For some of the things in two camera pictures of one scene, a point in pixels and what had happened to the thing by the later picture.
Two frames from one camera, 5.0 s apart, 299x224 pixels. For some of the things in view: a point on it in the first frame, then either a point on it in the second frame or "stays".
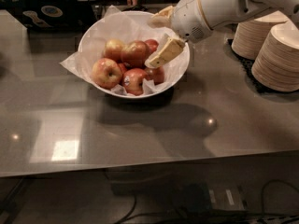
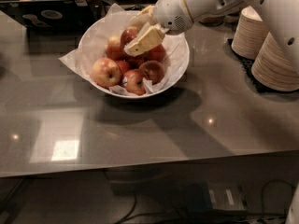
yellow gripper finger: x=162 y=19 → x=143 y=17
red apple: x=135 y=53 → x=127 y=35
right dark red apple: x=155 y=74 stays
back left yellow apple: x=112 y=49 stays
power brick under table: x=198 y=196 stays
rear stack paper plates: x=250 y=35 stays
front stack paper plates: x=277 y=64 stays
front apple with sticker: x=133 y=80 stays
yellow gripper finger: x=167 y=49 → x=151 y=37
